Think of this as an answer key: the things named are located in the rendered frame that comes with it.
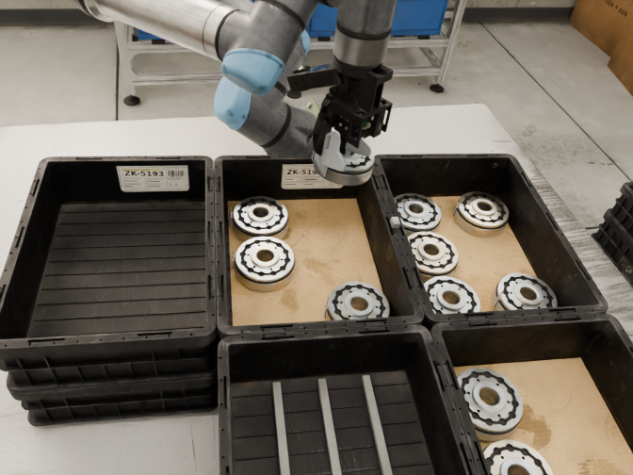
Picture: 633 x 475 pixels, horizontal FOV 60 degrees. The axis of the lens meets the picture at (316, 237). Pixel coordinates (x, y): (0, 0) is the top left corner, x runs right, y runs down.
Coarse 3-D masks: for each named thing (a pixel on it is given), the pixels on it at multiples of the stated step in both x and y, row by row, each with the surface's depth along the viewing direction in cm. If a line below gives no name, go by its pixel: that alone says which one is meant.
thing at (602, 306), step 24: (384, 192) 99; (528, 192) 104; (552, 216) 99; (408, 240) 91; (408, 264) 87; (576, 264) 91; (432, 312) 81; (480, 312) 82; (504, 312) 82; (528, 312) 83; (552, 312) 83; (576, 312) 84; (600, 312) 84
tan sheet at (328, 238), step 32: (288, 224) 105; (320, 224) 106; (352, 224) 107; (320, 256) 100; (352, 256) 101; (288, 288) 94; (320, 288) 95; (256, 320) 89; (288, 320) 90; (320, 320) 90
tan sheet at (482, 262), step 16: (448, 208) 113; (448, 224) 110; (464, 240) 107; (480, 240) 107; (496, 240) 108; (512, 240) 108; (464, 256) 104; (480, 256) 104; (496, 256) 105; (512, 256) 105; (464, 272) 101; (480, 272) 101; (496, 272) 102; (512, 272) 102; (528, 272) 102; (480, 288) 99; (480, 304) 96
